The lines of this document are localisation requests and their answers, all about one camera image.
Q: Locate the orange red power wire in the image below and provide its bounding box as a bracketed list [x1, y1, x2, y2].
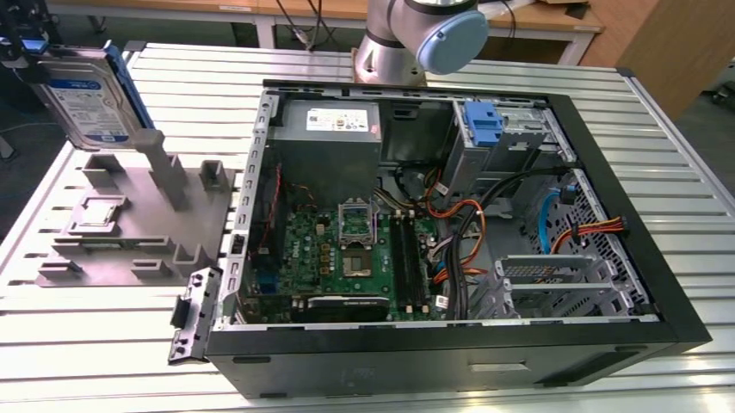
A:
[554, 216, 631, 253]

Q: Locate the black RAM slot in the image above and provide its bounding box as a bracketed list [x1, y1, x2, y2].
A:
[388, 209, 416, 314]
[404, 209, 431, 314]

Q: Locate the black yellow wire bundle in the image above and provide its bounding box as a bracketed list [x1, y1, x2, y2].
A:
[371, 185, 430, 213]

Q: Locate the thin red wire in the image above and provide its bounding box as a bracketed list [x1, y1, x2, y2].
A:
[259, 162, 284, 255]

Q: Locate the black cable bundle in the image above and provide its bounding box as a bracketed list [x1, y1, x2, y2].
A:
[446, 168, 570, 322]

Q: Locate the grey metal drive cage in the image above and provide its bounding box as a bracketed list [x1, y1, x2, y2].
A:
[444, 99, 575, 203]

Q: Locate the metal socket cover frame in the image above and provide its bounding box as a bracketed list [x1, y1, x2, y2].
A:
[336, 198, 378, 250]

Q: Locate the orange wire bundle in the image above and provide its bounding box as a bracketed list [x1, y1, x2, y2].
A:
[426, 167, 491, 285]

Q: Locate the grey power supply unit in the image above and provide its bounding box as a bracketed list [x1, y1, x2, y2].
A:
[268, 99, 384, 207]

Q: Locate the black graphics card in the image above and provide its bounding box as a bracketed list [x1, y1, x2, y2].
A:
[290, 293, 392, 324]

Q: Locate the CPU socket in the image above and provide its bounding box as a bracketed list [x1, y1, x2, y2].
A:
[340, 248, 379, 280]

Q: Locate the thin black hanging cable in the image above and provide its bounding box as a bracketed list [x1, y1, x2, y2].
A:
[274, 0, 340, 51]

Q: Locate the green motherboard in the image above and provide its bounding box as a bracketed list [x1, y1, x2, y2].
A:
[246, 201, 455, 324]

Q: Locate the wooden desk white frame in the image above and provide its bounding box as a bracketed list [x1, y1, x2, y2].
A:
[54, 0, 276, 49]
[274, 0, 607, 66]

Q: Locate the black open PC case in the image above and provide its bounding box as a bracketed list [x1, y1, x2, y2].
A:
[203, 78, 714, 399]

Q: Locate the hard disk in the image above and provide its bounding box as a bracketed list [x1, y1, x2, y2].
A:
[16, 37, 156, 151]

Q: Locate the green RAM stick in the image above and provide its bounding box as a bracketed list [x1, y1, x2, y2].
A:
[79, 239, 143, 251]

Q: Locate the grey hinged case bracket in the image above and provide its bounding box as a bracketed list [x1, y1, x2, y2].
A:
[167, 265, 226, 367]

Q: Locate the blue plastic drive latch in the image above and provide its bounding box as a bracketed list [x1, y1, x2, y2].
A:
[462, 100, 506, 148]

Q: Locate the light blue data wire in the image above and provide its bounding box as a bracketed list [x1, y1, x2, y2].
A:
[538, 187, 579, 256]

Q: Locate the grey plastic parts rack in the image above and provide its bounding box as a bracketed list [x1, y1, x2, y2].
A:
[34, 130, 242, 288]

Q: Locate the grey metal disk bay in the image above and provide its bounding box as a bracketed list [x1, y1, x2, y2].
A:
[485, 253, 642, 320]

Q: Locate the silver CPU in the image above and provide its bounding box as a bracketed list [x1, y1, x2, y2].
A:
[79, 204, 120, 228]

